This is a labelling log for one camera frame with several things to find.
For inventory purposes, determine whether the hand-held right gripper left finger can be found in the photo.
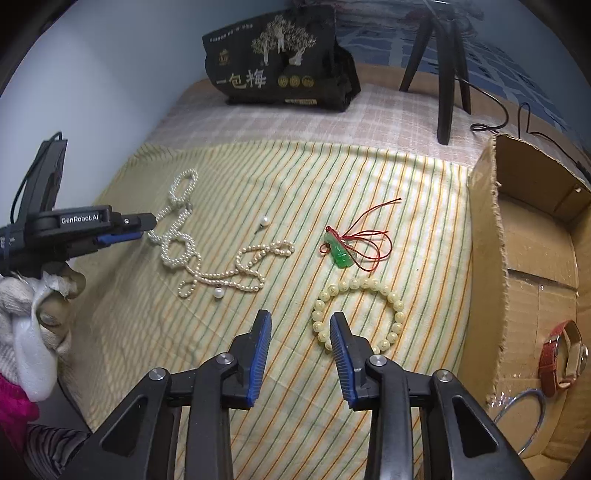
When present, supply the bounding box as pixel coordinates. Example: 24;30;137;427
65;309;273;480

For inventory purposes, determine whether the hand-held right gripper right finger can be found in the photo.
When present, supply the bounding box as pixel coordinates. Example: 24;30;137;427
329;312;536;480

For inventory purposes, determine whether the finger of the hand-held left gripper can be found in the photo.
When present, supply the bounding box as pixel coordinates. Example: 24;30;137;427
111;212;158;233
92;231;143;246

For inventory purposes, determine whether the cream bead bracelet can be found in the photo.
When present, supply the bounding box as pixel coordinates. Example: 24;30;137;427
312;277;407;356

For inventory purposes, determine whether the white pearl necklace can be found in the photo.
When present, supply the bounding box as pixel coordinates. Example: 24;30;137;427
147;167;296;300

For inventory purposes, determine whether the cardboard box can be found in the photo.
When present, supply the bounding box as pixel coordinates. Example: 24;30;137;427
466;133;591;475

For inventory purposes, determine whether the person's left hand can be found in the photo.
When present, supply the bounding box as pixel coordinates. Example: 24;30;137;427
0;264;87;403

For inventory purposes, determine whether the yellow striped cloth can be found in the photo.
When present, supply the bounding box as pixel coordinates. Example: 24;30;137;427
60;138;477;480

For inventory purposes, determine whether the silver bangle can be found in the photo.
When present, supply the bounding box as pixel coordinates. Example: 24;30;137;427
492;388;548;457

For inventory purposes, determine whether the grey striped clothing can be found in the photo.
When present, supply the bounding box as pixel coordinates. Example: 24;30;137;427
25;424;95;480

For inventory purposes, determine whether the black printed bag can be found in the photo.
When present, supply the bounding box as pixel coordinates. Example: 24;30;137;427
202;0;362;113

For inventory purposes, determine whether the pink checked cloth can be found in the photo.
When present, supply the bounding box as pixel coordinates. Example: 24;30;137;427
147;60;511;171

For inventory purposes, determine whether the black tripod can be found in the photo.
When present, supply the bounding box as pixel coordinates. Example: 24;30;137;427
398;0;473;147

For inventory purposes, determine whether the blue patterned cloth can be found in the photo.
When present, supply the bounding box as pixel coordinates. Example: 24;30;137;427
335;0;591;155

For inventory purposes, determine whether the green jade pendant red cord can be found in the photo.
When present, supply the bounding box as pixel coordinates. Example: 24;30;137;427
320;198;403;273

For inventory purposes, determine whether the brown leather strap watch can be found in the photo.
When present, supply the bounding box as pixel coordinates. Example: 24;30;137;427
539;319;591;398

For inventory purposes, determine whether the black cable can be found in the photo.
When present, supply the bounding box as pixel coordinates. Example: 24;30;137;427
455;76;591;178

